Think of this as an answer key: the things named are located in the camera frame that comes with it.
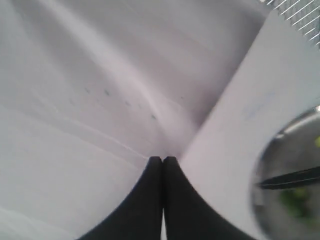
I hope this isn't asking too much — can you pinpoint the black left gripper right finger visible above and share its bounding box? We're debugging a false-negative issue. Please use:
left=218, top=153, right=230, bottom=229
left=162, top=156, right=252, bottom=240

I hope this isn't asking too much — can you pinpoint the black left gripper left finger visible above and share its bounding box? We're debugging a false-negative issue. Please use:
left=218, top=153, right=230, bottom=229
left=80, top=156, right=163, bottom=240

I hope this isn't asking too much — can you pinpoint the black kitchen knife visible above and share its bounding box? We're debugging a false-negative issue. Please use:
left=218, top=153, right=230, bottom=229
left=258, top=166, right=320, bottom=190

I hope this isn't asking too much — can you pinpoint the green jalapeno pepper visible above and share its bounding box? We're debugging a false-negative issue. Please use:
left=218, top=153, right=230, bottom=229
left=279, top=187, right=312, bottom=220

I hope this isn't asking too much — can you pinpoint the cut green pepper slice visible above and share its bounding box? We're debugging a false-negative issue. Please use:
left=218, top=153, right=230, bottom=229
left=314, top=136, right=320, bottom=148

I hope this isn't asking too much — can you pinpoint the round stainless steel plate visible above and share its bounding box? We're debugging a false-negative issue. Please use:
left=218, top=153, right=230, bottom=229
left=251, top=106, right=320, bottom=240

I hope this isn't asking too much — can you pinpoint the chrome wire utensil holder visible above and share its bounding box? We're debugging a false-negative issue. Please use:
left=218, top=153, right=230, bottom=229
left=260, top=0, right=320, bottom=48

